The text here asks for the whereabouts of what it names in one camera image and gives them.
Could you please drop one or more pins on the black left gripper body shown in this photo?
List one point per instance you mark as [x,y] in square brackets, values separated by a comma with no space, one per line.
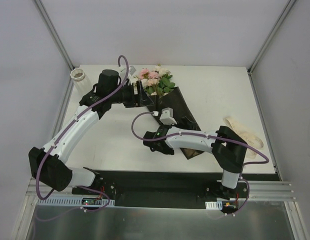
[139,93]

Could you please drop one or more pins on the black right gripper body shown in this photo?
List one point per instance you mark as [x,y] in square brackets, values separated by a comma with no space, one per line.
[155,144]

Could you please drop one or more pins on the pink and white flower bouquet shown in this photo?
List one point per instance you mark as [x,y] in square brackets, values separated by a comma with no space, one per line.
[156,81]

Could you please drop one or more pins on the cream ribbon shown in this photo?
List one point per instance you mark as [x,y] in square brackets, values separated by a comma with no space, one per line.
[244,132]

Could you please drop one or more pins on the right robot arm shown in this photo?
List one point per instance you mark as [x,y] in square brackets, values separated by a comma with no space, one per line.
[225,145]

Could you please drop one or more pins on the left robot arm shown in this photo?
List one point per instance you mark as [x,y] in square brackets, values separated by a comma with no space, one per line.
[48,164]

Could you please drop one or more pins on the white ribbed vase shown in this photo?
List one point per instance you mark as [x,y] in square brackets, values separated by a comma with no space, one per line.
[81,81]

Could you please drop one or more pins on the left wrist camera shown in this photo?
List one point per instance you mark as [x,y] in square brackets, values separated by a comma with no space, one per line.
[122,72]

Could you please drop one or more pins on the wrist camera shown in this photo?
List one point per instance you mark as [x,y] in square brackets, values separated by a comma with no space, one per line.
[122,72]
[165,117]

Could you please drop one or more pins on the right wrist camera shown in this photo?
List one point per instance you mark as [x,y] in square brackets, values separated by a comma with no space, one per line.
[165,117]

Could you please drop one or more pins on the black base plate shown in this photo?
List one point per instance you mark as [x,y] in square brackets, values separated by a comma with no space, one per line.
[172,190]

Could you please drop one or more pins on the right white cable duct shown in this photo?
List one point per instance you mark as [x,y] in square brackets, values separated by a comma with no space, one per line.
[214,205]

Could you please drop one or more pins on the white cable duct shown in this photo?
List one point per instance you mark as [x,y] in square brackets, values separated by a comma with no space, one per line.
[214,205]
[88,202]

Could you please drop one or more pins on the left aluminium frame post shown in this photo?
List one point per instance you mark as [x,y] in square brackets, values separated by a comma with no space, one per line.
[53,32]

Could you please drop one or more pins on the aluminium frame post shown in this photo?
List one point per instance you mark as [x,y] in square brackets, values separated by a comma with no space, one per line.
[53,32]
[289,5]

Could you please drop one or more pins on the left white cable duct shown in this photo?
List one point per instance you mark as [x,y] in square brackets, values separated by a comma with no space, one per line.
[88,202]

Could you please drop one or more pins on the aluminium rail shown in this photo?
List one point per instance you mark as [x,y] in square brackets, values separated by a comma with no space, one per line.
[281,191]

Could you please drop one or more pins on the right aluminium frame post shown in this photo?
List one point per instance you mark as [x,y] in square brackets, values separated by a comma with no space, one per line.
[289,5]

